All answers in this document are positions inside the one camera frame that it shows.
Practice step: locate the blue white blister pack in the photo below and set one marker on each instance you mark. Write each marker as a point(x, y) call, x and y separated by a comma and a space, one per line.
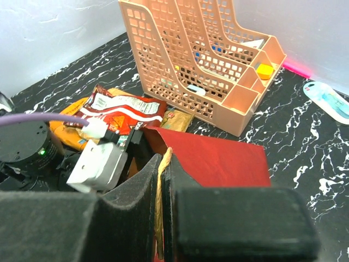
point(328, 100)

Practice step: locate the gold chips bag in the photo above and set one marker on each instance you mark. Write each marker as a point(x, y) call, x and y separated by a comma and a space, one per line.
point(176, 120)

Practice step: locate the orange honey dijon chips bag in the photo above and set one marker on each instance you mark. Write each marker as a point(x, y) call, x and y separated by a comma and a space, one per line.
point(69, 135)

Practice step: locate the pink plastic tiered organizer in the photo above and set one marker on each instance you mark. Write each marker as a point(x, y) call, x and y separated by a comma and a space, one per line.
point(195, 56)

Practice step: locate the pink tape strip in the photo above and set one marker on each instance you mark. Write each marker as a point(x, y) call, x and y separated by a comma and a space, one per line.
point(297, 69)

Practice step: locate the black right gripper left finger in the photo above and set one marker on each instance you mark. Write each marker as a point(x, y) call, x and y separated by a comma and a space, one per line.
point(67, 226)

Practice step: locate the red brown paper bag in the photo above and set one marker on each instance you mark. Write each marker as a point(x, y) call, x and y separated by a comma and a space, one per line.
point(193, 160)

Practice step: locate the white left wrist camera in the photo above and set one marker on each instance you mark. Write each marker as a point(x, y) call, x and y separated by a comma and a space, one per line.
point(101, 162)

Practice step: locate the orange yellow block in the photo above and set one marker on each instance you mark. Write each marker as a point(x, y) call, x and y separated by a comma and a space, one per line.
point(264, 71)

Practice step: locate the dark red Doritos bag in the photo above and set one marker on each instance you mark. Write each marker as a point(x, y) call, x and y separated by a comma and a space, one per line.
point(121, 112)

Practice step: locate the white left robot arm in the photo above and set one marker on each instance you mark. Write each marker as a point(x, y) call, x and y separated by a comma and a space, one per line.
point(30, 153)

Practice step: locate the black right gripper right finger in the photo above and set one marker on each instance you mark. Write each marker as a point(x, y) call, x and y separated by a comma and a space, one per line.
point(234, 224)

